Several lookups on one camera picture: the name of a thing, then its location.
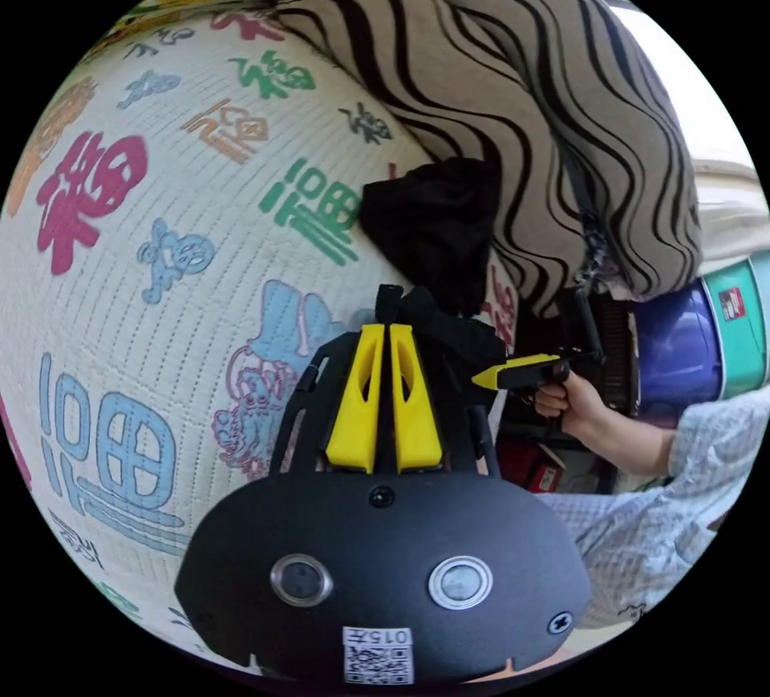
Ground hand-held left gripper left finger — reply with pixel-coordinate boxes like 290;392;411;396
325;325;386;473

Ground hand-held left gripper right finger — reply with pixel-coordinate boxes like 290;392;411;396
390;326;447;473

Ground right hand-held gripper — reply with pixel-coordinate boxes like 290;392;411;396
471;346;606;431

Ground black pants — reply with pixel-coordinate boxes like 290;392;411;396
359;156;509;373

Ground person's right forearm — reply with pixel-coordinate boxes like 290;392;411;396
576;407;679;476

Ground person's right hand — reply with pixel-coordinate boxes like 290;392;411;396
532;371;604;440

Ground red box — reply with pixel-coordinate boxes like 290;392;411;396
529;460;564;495

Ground purple bin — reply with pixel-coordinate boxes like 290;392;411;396
634;278;724;411

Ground person's body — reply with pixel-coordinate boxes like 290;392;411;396
541;390;770;633

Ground green tin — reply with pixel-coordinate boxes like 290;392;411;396
700;254;770;404

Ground bed with printed quilt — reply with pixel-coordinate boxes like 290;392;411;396
0;5;525;674

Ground wavy striped beige quilt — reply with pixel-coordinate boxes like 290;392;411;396
274;0;705;319

